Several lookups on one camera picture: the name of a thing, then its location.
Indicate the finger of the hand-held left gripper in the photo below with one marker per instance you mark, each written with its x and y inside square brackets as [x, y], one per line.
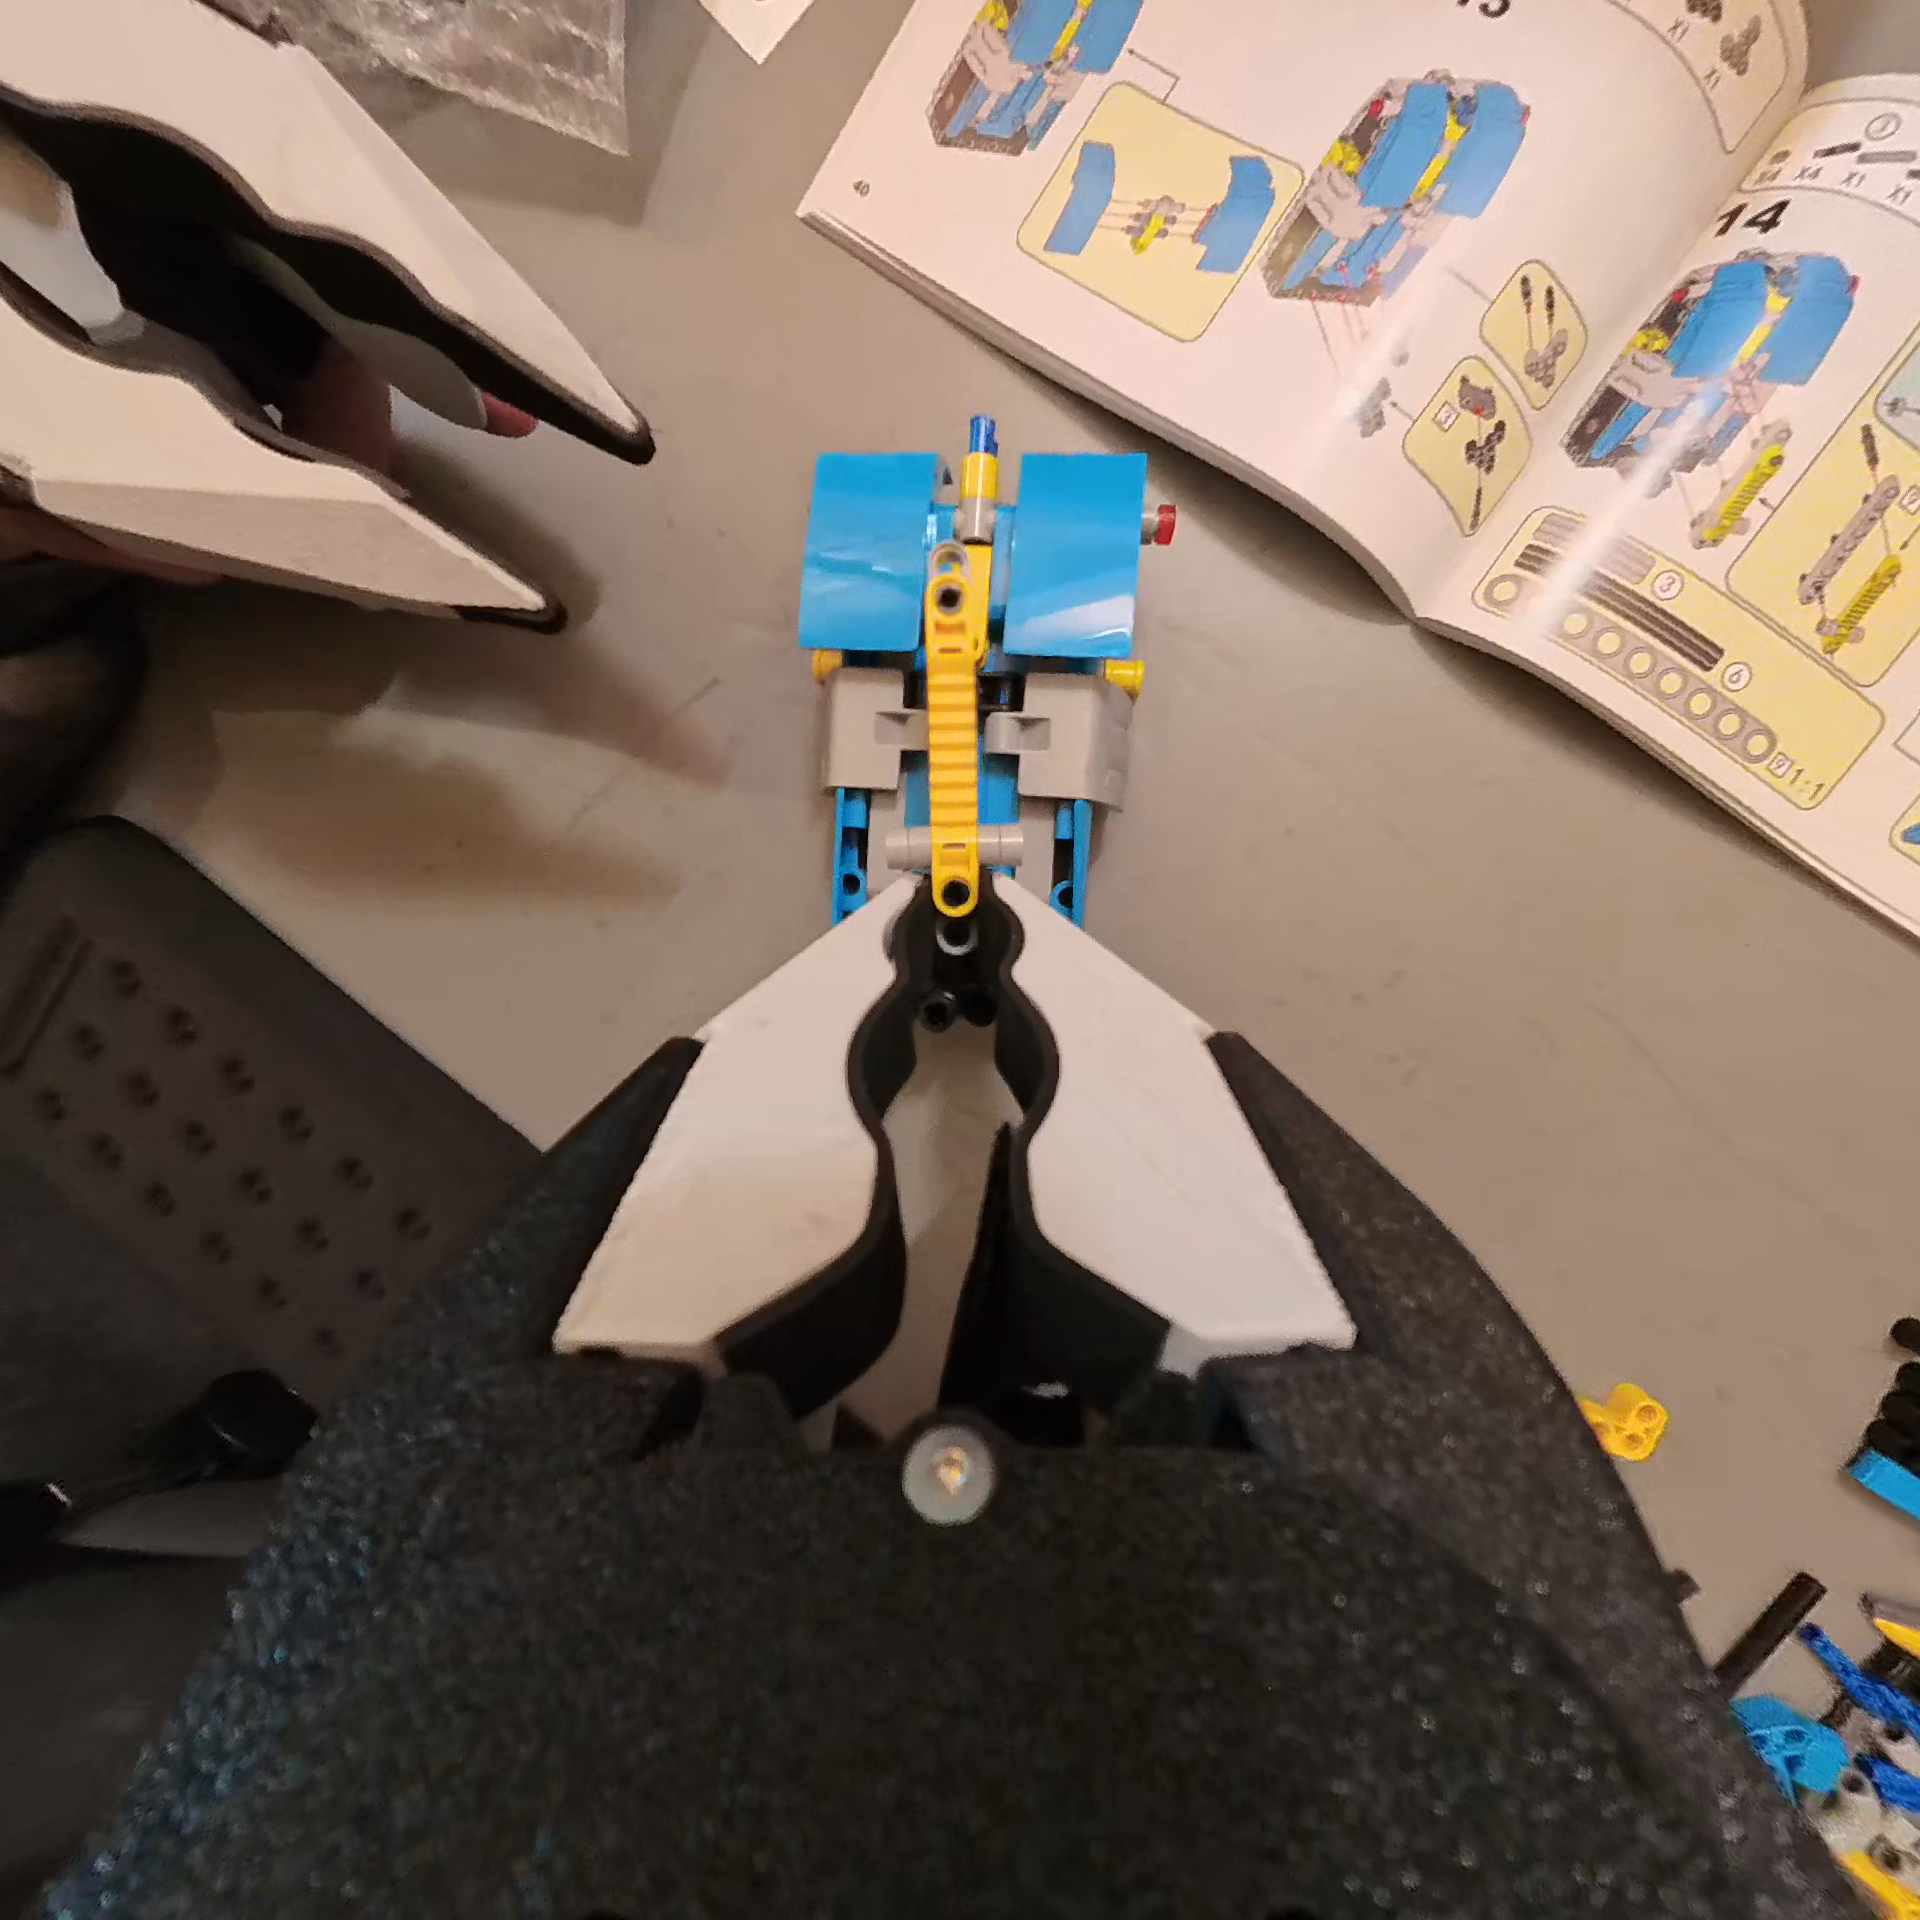
[376, 165]
[225, 481]

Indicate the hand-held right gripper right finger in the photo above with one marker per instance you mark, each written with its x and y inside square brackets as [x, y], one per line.
[1171, 1186]

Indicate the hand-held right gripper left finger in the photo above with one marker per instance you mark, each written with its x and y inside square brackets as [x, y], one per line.
[735, 1186]

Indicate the yellow toothed rack piece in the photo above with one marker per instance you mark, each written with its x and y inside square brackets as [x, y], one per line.
[952, 721]

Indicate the blue brick vehicle model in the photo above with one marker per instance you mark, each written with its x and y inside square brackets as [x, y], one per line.
[870, 556]

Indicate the pile of brick pieces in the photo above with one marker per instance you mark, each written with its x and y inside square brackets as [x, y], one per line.
[1846, 1726]

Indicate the person's left forearm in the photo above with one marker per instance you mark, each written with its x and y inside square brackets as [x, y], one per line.
[68, 721]

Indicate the grey desk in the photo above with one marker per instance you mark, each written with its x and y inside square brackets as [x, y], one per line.
[1350, 1051]

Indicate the person's left hand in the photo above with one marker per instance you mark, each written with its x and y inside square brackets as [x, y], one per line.
[345, 413]

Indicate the crumpled clear plastic bag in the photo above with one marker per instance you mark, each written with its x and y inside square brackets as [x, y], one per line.
[480, 61]

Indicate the yellow angled brick piece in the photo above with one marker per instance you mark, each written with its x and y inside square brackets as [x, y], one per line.
[1623, 1423]

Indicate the black dimpled edge pad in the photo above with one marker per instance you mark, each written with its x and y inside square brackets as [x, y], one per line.
[225, 1081]

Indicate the building instruction booklet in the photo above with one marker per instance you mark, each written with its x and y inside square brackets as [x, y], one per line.
[1350, 300]

